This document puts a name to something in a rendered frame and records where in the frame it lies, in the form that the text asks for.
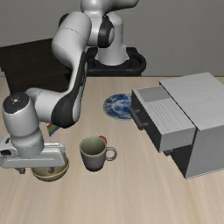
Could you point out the grey cabinet drawer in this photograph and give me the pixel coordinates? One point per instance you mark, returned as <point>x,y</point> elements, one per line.
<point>163,116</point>

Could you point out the grey cabinet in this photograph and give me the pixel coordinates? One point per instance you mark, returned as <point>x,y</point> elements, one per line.
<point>204,116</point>

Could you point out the yellow bowl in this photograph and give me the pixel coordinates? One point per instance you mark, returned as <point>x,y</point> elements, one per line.
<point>43,174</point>

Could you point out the small red object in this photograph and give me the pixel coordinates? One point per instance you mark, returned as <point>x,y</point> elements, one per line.
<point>103,138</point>

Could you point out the blue and white plate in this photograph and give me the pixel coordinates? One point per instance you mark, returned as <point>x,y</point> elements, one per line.
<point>118,106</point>

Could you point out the grey-green mug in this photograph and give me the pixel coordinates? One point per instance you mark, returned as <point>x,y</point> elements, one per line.
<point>92,154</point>

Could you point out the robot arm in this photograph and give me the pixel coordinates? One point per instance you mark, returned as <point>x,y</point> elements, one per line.
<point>73,35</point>

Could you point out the rainbow striped object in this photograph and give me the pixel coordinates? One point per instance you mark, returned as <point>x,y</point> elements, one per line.
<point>52,129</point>

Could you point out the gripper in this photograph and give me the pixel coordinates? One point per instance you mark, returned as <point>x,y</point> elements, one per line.
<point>38,159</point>

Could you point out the dark slatted rack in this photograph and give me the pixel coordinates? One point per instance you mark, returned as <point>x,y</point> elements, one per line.
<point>29,67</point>

